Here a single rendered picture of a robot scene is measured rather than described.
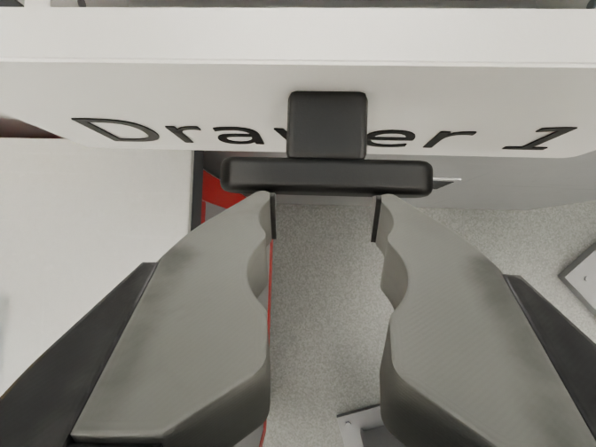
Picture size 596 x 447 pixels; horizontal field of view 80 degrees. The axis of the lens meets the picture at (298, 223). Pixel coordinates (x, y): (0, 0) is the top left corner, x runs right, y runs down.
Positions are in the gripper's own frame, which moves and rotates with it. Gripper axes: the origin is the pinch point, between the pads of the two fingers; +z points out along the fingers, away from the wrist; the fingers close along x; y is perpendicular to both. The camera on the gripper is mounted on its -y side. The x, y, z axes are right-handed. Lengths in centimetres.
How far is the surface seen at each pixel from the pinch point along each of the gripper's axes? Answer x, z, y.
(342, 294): 8, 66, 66
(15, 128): -28.2, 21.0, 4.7
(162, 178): -12.2, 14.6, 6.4
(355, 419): 12, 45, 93
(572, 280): 69, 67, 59
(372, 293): 17, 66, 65
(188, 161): -10.2, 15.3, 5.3
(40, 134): -27.3, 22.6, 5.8
